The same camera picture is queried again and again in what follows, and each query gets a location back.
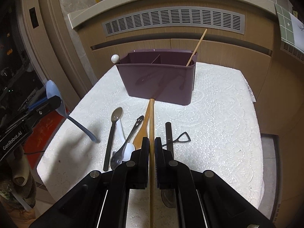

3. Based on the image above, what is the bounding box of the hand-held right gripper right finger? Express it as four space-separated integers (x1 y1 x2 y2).
154 137 277 228

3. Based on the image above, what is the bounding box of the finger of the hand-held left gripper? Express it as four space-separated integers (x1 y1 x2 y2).
25 96 52 112
20 96 62 124

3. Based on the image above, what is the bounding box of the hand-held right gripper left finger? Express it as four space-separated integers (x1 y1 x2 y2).
28 137 150 228

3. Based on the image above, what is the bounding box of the wooden chopstick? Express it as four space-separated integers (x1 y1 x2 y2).
148 98 156 228
186 28 208 67

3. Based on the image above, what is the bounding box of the white plastic utensil handle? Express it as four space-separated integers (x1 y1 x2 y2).
117 120 136 162

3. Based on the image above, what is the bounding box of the wooden spoon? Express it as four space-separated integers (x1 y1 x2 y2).
132 99 153 150

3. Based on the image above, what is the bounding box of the dark grey utensil handle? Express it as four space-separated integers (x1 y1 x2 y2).
161 122 177 207

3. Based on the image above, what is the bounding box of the metal spoon with face cutout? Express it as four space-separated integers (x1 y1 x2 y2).
110 115 145 170

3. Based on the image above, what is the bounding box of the shovel-shaped metal spoon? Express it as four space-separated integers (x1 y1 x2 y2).
163 132 192 148

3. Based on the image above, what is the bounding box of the black-handled metal spoon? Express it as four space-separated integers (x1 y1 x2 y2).
103 107 123 172

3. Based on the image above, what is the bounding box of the light blue plastic spoon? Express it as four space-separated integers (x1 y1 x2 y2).
45 79 101 143

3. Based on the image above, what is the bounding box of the purple plastic utensil holder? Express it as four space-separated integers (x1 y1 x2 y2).
116 49 199 105

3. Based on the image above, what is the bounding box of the person's left forearm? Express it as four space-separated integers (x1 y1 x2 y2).
0 174 37 220

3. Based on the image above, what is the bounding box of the white embossed table cover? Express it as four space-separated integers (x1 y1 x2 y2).
36 62 266 228

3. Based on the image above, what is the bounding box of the brown wooden cabinet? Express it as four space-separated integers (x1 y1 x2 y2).
71 3 304 126

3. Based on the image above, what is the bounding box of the long grey vent grille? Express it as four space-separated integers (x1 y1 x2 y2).
102 8 245 37

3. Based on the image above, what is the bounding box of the short grey vent grille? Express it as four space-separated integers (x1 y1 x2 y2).
280 40 304 63

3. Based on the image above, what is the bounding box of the green checked cloth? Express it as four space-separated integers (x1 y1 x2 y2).
274 3 304 46

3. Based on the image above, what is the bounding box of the brown wooden door frame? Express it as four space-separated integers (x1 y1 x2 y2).
21 0 97 111

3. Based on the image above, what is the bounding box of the black wall switch panel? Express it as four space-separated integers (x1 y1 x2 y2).
29 7 40 29

